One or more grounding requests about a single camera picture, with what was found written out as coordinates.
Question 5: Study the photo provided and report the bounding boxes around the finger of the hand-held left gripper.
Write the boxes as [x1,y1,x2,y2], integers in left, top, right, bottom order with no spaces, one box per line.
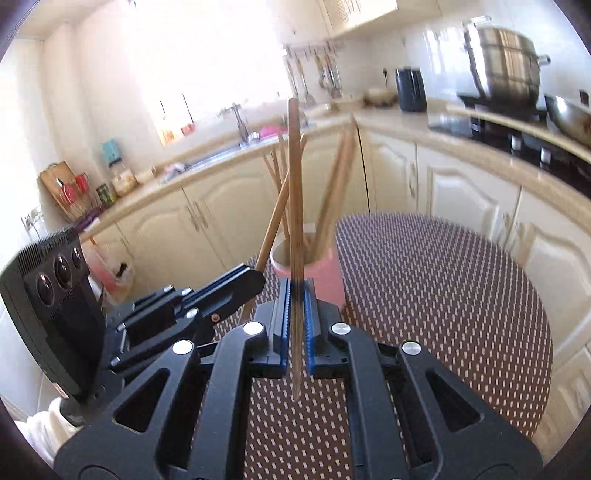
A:
[104,263,253,332]
[107,266,267,373]

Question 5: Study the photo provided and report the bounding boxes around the black gas stove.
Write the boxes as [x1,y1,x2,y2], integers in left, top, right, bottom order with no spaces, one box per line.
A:
[427,111,591,200]

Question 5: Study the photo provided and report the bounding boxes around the pink waste bin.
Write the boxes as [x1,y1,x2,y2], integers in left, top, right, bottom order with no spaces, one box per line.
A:
[87,235,136,303]

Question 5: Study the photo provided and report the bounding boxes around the steel wok with lid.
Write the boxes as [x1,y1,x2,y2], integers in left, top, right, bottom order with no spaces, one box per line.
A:
[544,90,591,149]

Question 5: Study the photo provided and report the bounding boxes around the light blue box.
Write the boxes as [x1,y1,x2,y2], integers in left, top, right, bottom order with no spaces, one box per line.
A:
[100,138,122,164]

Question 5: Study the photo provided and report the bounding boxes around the dark wire rack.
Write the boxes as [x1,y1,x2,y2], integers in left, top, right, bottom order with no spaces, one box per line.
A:
[65,185,112,232]

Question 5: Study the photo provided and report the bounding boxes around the clear jar with label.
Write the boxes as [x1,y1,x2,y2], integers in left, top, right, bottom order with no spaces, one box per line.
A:
[111,161,138,197]

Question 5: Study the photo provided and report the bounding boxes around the bunch of wooden chopsticks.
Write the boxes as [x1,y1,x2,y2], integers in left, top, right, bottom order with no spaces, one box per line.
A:
[262,113,358,259]

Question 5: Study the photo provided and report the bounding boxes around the wooden cutting board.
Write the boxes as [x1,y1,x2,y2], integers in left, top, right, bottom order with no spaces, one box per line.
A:
[38,161,90,223]

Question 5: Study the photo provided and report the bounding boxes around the steel utensil rack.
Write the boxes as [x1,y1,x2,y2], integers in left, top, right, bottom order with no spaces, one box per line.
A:
[283,41,347,58]

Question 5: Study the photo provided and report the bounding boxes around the polka dot tablecloth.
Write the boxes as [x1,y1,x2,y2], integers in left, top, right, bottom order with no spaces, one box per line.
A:
[203,212,555,480]

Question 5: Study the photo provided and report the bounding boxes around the white wall socket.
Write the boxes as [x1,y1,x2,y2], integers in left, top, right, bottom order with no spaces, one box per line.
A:
[21,210,44,236]

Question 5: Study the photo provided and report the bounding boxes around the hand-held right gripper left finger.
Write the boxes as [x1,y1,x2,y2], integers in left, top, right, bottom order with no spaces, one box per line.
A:
[53,279,294,480]

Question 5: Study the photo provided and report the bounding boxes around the black kettle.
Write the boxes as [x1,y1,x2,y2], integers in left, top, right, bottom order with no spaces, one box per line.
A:
[395,67,428,113]

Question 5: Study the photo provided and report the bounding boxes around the person's left forearm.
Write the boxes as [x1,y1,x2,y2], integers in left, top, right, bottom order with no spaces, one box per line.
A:
[14,396,86,469]

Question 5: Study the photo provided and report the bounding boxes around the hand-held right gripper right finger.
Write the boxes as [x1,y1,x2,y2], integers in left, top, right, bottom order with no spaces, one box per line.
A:
[301,281,544,480]

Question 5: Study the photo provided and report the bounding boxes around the steel spatula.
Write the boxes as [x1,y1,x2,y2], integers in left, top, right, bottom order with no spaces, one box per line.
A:
[325,54,343,99]

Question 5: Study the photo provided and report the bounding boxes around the steel sink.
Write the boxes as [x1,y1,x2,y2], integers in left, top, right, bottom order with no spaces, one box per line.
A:
[182,122,319,169]

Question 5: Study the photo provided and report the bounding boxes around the steel faucet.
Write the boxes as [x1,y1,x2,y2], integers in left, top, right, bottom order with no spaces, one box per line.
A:
[218,102,260,148]

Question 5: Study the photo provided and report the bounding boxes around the black induction cooker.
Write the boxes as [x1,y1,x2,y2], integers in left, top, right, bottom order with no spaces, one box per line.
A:
[456,91,549,121]

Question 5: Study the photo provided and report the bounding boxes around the steel ladle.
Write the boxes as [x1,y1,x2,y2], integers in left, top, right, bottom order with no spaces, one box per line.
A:
[286,58,317,106]

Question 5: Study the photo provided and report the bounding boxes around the cream base cabinets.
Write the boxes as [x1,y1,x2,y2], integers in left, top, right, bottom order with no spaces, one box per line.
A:
[78,99,591,462]

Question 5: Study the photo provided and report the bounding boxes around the pink cup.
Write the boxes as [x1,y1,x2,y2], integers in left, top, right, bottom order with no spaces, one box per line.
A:
[269,233,348,315]

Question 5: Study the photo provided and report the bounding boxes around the steel steamer pot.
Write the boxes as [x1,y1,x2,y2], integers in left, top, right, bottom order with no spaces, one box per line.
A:
[462,16,551,106]

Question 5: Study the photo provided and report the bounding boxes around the light wooden chopstick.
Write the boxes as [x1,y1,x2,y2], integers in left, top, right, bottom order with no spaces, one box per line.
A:
[239,172,291,324]
[287,98,306,401]

